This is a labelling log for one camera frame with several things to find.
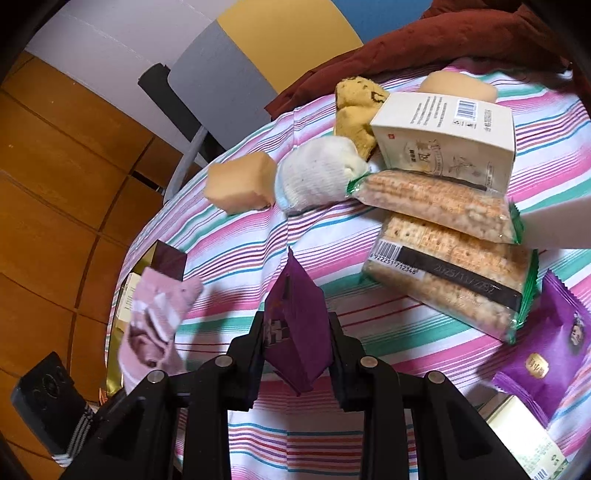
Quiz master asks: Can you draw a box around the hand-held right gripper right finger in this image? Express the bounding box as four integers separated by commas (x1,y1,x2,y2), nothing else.
325,311,532,480

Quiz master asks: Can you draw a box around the wooden cabinet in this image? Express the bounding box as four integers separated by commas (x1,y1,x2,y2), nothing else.
0,51,204,468

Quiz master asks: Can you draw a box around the pale sock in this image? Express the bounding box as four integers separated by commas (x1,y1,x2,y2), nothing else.
274,136,372,215

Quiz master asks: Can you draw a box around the black-label cracker packet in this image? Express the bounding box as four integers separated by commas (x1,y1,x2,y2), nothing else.
361,212,540,344

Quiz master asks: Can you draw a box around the purple snack packet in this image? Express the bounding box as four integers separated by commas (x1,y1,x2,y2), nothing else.
491,270,591,429
262,247,334,395

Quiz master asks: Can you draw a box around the pale green box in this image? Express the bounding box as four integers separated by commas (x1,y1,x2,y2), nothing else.
480,394,570,480

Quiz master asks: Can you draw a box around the beige packet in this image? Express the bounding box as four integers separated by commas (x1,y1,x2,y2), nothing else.
113,272,141,334

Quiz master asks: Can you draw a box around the gold box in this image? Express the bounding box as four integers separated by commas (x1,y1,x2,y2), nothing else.
104,240,188,402

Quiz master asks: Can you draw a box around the green-edged cracker packet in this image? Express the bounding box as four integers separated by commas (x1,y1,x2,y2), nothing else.
345,168,526,245

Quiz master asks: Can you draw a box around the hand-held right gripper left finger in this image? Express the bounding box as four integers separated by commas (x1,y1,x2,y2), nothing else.
60,311,271,480

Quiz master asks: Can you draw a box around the yellow sock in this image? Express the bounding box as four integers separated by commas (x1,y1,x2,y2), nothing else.
335,76,392,161

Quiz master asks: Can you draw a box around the pink striped sock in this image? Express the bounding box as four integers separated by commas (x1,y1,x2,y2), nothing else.
117,267,205,393

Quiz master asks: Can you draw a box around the tan sponge block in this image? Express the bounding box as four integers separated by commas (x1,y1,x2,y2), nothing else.
418,71,499,106
205,151,279,215

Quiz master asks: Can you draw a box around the dark red blanket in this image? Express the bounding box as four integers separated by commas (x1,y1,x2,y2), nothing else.
264,0,574,124

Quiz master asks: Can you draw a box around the white sponge block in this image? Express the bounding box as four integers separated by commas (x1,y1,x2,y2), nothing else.
518,196,591,251

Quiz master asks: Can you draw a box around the white printed carton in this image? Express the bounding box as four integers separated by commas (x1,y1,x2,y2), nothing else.
369,91,518,195

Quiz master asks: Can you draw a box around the grey yellow blue chair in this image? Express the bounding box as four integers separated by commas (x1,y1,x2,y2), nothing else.
136,0,432,200

